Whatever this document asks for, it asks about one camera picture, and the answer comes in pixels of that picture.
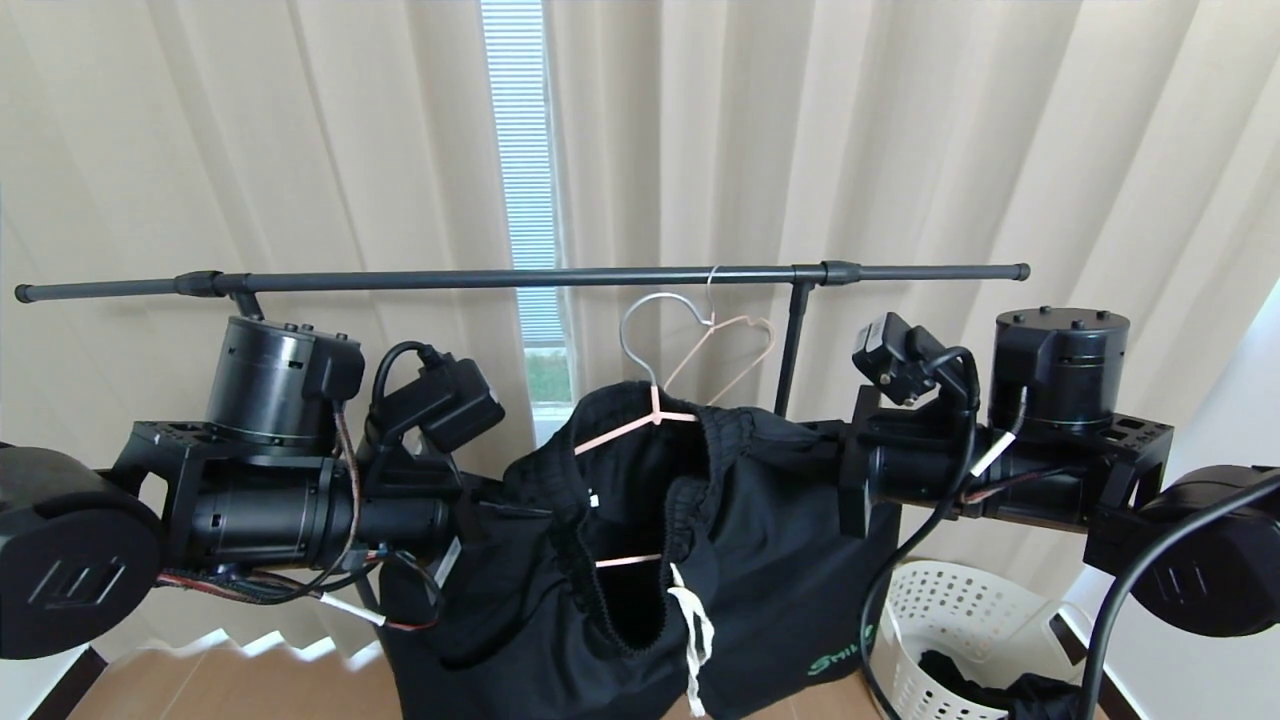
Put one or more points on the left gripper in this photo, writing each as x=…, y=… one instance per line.
x=260, y=515

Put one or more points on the white laundry basket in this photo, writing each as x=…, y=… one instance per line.
x=960, y=610

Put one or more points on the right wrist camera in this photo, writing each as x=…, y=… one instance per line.
x=900, y=355

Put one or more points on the window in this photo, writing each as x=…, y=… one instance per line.
x=525, y=150

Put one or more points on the black garment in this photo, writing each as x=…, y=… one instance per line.
x=1030, y=695
x=780, y=560

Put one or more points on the black clothes rack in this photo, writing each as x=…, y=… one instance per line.
x=450, y=280

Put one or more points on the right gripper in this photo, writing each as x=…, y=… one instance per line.
x=920, y=470

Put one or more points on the pink clothes hanger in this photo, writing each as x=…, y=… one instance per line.
x=745, y=355
x=628, y=430

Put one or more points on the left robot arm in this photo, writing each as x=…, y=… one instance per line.
x=60, y=560

